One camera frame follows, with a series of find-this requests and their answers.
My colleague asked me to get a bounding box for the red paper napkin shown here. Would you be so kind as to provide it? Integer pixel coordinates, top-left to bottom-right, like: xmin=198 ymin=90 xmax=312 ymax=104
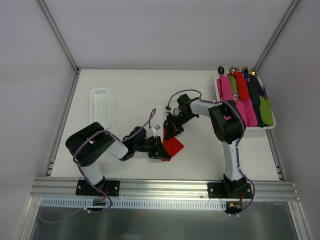
xmin=162 ymin=137 xmax=185 ymax=158

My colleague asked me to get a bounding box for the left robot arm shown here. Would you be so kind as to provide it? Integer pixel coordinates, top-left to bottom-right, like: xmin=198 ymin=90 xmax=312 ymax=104
xmin=65 ymin=122 xmax=171 ymax=195

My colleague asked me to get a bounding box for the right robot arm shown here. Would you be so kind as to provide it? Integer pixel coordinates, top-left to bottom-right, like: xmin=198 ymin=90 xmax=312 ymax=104
xmin=164 ymin=94 xmax=248 ymax=198

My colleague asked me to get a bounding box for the pink napkin roll upper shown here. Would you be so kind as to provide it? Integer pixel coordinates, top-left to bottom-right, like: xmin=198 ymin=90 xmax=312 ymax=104
xmin=217 ymin=74 xmax=234 ymax=101

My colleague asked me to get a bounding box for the pink napkin roll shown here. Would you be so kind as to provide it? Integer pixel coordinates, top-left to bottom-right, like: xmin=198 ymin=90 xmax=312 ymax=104
xmin=235 ymin=100 xmax=248 ymax=127
xmin=217 ymin=74 xmax=234 ymax=101
xmin=244 ymin=98 xmax=258 ymax=127

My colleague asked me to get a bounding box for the pink napkin roll lower middle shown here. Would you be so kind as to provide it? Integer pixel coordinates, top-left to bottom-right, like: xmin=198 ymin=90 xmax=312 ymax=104
xmin=235 ymin=100 xmax=248 ymax=127

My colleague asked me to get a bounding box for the green napkin roll left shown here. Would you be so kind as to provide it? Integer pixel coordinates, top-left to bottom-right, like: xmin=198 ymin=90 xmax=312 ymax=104
xmin=228 ymin=74 xmax=238 ymax=94

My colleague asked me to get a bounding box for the green napkin roll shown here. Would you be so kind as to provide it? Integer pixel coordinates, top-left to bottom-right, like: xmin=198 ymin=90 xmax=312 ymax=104
xmin=259 ymin=95 xmax=274 ymax=126
xmin=228 ymin=74 xmax=238 ymax=94

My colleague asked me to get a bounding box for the red napkin roll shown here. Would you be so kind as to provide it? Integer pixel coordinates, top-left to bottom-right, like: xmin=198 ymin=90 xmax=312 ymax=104
xmin=235 ymin=71 xmax=250 ymax=101

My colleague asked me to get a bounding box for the pink napkin roll lower right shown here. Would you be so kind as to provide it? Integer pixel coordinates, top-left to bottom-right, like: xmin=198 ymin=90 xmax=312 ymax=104
xmin=244 ymin=98 xmax=258 ymax=127

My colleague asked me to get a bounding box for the dark navy napkin roll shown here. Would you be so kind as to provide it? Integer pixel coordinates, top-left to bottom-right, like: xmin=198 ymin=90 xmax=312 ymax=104
xmin=246 ymin=74 xmax=264 ymax=128

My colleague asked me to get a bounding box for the green napkin roll right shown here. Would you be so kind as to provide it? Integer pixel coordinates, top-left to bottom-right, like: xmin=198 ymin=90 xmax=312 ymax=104
xmin=259 ymin=95 xmax=274 ymax=126

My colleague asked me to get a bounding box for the white perforated utensil tray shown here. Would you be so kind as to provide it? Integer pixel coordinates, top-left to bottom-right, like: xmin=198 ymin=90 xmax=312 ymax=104
xmin=89 ymin=87 xmax=111 ymax=129

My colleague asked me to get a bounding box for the white tray of rolls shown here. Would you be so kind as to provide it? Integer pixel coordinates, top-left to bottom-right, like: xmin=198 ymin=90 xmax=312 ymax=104
xmin=214 ymin=69 xmax=276 ymax=131

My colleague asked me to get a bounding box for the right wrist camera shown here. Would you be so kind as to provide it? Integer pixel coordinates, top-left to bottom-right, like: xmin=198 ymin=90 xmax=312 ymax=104
xmin=165 ymin=105 xmax=172 ymax=113

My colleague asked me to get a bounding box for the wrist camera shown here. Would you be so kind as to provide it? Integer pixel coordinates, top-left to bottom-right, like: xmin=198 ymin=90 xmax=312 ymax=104
xmin=149 ymin=124 xmax=161 ymax=137
xmin=165 ymin=105 xmax=172 ymax=113

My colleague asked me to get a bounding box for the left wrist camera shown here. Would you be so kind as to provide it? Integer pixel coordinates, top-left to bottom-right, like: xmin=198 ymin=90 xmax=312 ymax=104
xmin=149 ymin=124 xmax=161 ymax=137

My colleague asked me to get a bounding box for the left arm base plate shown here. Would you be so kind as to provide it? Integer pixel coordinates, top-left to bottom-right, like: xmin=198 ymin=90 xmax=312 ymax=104
xmin=75 ymin=179 xmax=120 ymax=197

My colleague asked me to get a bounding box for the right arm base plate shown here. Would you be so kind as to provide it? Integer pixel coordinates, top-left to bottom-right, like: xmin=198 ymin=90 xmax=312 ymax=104
xmin=207 ymin=181 xmax=253 ymax=199

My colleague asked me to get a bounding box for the white slotted cable duct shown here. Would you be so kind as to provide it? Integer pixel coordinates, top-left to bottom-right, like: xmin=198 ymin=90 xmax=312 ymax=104
xmin=40 ymin=197 xmax=227 ymax=211

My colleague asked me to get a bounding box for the left frame post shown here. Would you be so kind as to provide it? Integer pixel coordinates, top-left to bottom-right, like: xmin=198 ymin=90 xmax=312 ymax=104
xmin=36 ymin=0 xmax=79 ymax=73

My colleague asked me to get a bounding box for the frame post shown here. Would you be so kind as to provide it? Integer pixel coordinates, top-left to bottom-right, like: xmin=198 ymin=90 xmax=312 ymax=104
xmin=253 ymin=0 xmax=301 ymax=71
xmin=36 ymin=0 xmax=79 ymax=73

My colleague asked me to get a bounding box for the right frame post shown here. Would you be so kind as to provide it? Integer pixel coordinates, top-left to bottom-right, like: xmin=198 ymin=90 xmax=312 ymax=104
xmin=253 ymin=0 xmax=301 ymax=71

